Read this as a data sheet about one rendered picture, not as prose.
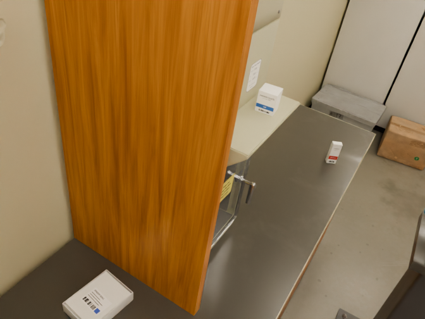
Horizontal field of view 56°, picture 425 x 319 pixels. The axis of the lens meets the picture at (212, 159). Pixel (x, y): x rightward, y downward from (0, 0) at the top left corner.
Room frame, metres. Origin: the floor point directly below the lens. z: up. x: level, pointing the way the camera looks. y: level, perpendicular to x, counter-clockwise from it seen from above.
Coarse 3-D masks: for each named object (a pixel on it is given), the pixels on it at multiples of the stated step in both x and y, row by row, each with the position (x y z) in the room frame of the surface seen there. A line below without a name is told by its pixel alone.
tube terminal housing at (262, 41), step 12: (276, 24) 1.04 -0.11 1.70; (252, 36) 0.92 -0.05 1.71; (264, 36) 0.98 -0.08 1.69; (252, 48) 0.93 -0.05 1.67; (264, 48) 1.00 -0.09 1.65; (252, 60) 0.94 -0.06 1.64; (264, 60) 1.02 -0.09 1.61; (264, 72) 1.03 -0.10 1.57; (240, 96) 0.91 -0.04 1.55; (252, 96) 0.99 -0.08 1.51
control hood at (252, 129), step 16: (256, 96) 1.00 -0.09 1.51; (240, 112) 0.90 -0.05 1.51; (256, 112) 0.91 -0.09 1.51; (288, 112) 0.94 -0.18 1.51; (240, 128) 0.82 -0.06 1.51; (256, 128) 0.84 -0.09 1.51; (272, 128) 0.85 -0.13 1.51; (240, 144) 0.76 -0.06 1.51; (256, 144) 0.77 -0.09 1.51; (240, 160) 0.73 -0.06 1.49
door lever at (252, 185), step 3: (243, 177) 1.01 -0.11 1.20; (240, 180) 0.99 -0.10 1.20; (243, 180) 1.00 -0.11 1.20; (246, 180) 1.00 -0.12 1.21; (240, 183) 1.00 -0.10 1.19; (246, 183) 0.99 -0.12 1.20; (249, 183) 0.99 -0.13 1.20; (252, 183) 0.99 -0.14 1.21; (249, 186) 0.98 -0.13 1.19; (252, 186) 0.98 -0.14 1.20; (255, 186) 0.98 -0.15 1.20; (249, 189) 0.98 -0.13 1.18; (252, 189) 0.98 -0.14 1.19; (249, 192) 0.98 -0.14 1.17; (252, 192) 0.98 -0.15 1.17; (249, 195) 0.98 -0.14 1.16; (252, 195) 0.98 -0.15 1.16; (249, 198) 0.98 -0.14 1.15; (246, 201) 0.98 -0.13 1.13; (249, 201) 0.98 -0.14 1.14
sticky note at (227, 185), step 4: (232, 176) 0.93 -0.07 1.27; (228, 180) 0.91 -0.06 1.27; (232, 180) 0.94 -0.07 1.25; (224, 184) 0.89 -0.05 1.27; (228, 184) 0.92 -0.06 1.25; (224, 188) 0.89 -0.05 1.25; (228, 188) 0.92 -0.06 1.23; (224, 192) 0.90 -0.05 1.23; (228, 192) 0.93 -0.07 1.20; (224, 196) 0.90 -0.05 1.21; (220, 200) 0.88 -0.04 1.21
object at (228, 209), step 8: (248, 160) 1.03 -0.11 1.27; (232, 168) 0.92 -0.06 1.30; (240, 168) 0.98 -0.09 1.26; (248, 168) 1.04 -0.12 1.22; (240, 176) 0.99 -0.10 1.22; (232, 184) 0.94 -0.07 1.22; (240, 184) 1.01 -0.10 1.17; (232, 192) 0.96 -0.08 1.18; (240, 192) 1.02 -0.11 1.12; (224, 200) 0.91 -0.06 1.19; (232, 200) 0.97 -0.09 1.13; (240, 200) 1.04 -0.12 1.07; (224, 208) 0.92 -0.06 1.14; (232, 208) 0.99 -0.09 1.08; (224, 216) 0.93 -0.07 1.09; (232, 216) 1.00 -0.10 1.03; (216, 224) 0.89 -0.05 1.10; (224, 224) 0.95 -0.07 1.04; (216, 232) 0.90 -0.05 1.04; (216, 240) 0.91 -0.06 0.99
